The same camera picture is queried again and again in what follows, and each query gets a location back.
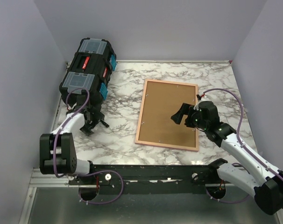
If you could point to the black mounting base rail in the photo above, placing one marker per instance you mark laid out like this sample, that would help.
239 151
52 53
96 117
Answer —
148 179

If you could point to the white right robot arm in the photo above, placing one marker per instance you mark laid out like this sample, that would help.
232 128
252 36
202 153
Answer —
261 180

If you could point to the green black screwdriver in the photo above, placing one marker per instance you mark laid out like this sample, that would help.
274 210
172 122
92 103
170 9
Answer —
104 123

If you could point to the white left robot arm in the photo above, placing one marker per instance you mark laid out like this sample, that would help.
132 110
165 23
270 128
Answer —
57 150

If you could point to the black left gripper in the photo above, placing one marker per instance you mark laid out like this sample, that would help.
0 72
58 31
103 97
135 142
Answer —
97 116

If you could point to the pink picture frame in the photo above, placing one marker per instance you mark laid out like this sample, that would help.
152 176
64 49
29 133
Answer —
161 100

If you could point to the black plastic toolbox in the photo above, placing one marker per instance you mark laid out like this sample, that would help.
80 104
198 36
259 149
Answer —
90 69

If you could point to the aluminium table rail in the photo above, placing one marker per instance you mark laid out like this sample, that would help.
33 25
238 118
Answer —
38 180

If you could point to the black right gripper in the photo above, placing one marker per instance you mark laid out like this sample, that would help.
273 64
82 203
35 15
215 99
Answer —
187 109

